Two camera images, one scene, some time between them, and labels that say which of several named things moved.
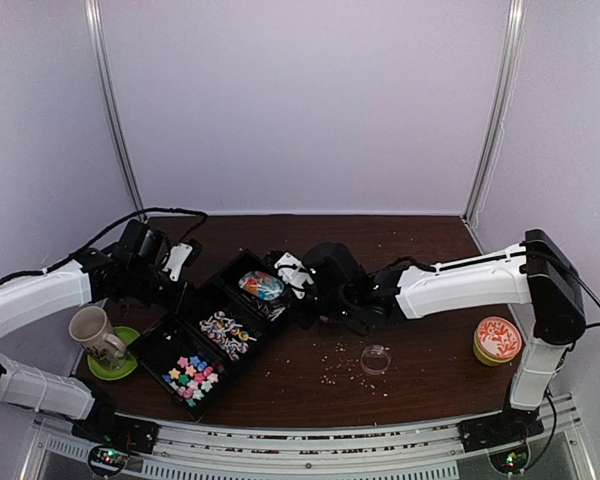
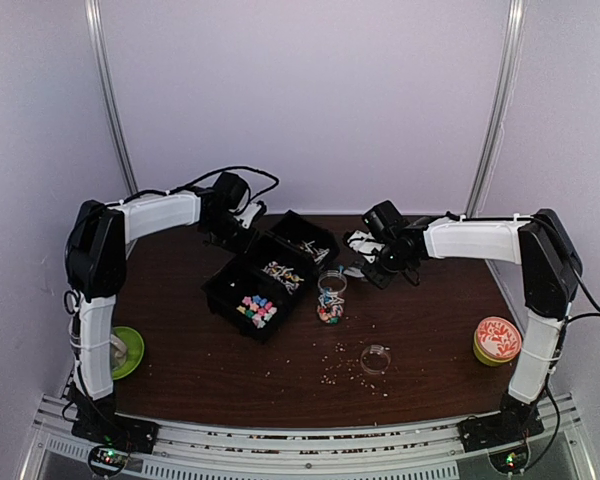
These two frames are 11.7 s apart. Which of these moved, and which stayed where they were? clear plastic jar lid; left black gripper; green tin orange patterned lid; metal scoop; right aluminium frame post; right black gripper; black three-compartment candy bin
Moved: metal scoop; right black gripper; left black gripper; black three-compartment candy bin
Stayed: green tin orange patterned lid; clear plastic jar lid; right aluminium frame post
